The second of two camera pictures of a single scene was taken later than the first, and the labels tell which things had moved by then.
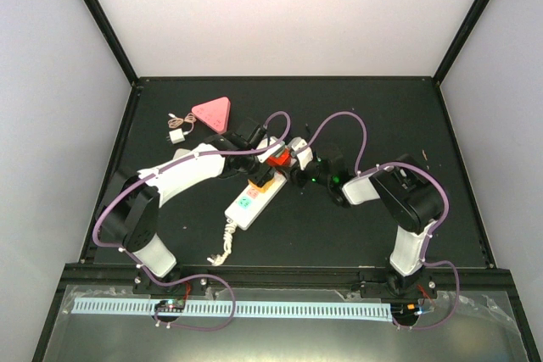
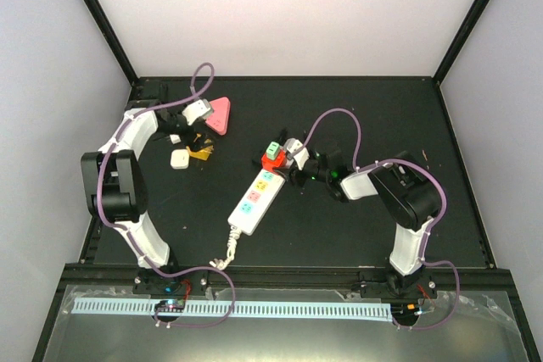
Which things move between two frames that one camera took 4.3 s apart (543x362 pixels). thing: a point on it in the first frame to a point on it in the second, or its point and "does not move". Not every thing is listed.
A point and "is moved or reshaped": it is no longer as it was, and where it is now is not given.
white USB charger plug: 176,136 does not move
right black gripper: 296,177 does not move
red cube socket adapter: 282,159 does not move
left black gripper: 265,175 to 187,136
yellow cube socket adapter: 262,188 is moved or reshaped
